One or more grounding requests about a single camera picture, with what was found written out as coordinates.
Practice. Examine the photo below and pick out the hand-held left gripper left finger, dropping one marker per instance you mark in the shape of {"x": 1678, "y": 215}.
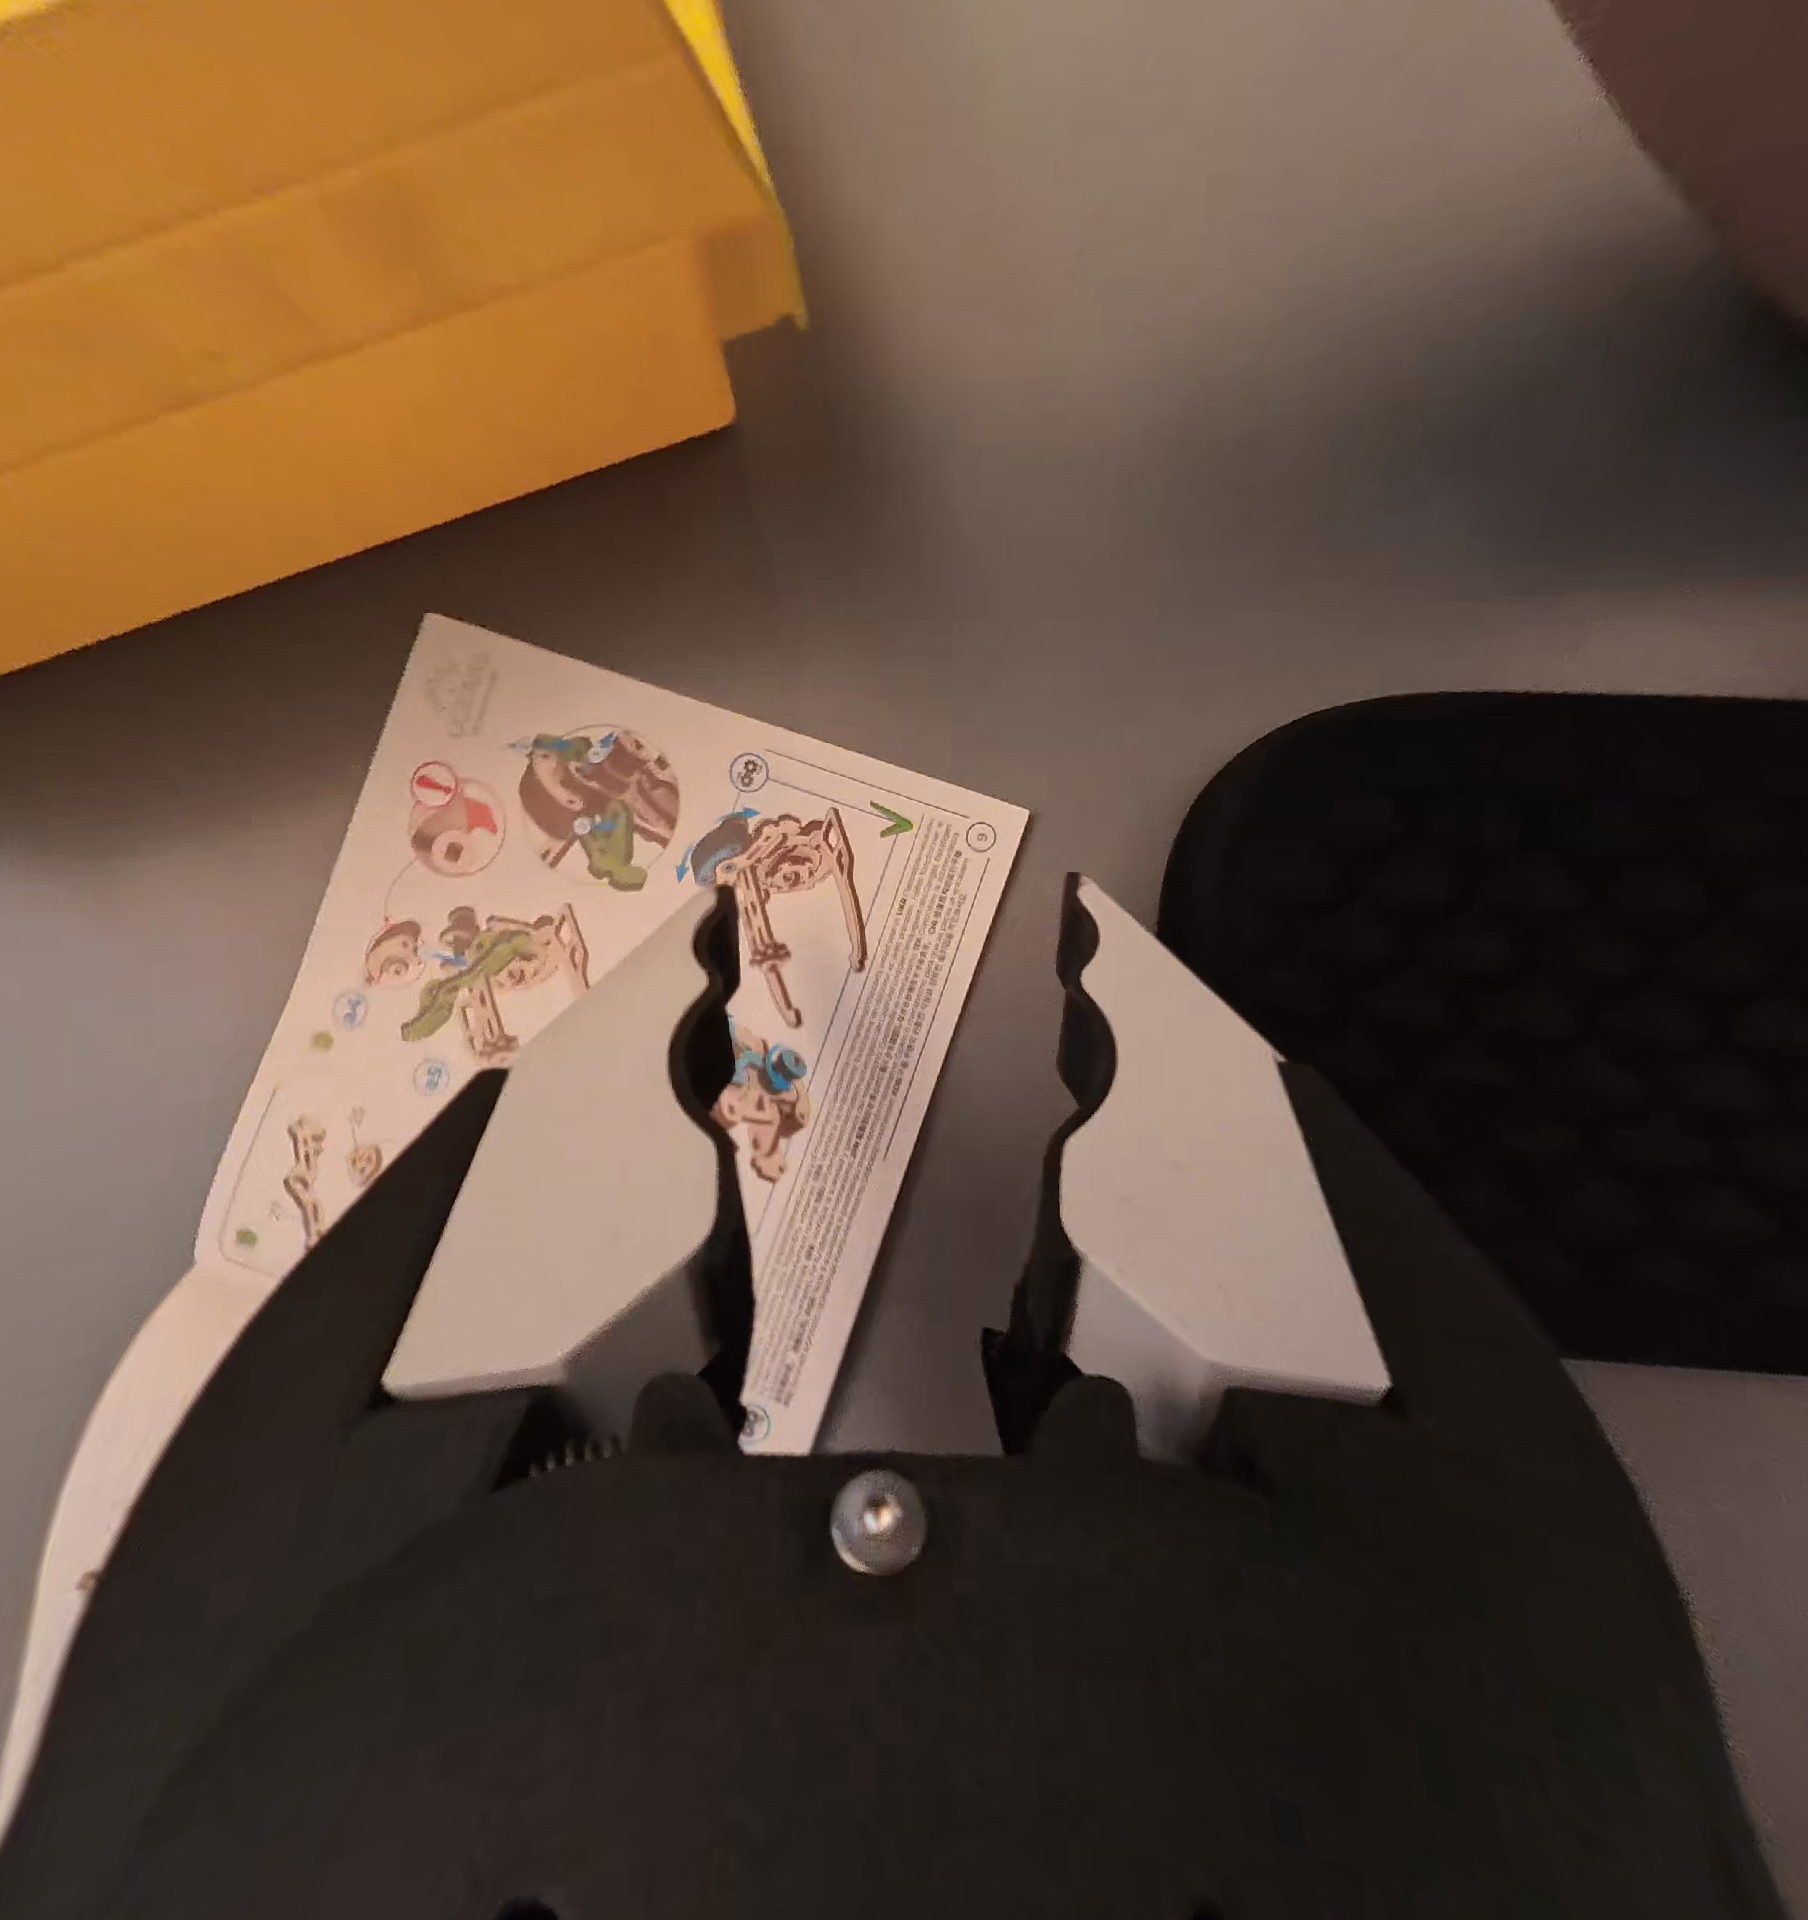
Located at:
{"x": 574, "y": 1171}

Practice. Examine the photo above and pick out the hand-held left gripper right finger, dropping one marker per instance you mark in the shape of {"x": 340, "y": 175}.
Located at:
{"x": 1189, "y": 1185}

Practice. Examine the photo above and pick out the illustrated instruction booklet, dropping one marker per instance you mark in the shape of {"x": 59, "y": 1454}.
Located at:
{"x": 574, "y": 840}

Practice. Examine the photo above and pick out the person's right forearm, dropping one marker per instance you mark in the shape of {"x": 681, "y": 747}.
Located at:
{"x": 1760, "y": 136}

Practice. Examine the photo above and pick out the yellow plastic bin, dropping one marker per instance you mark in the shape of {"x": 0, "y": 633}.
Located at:
{"x": 319, "y": 300}

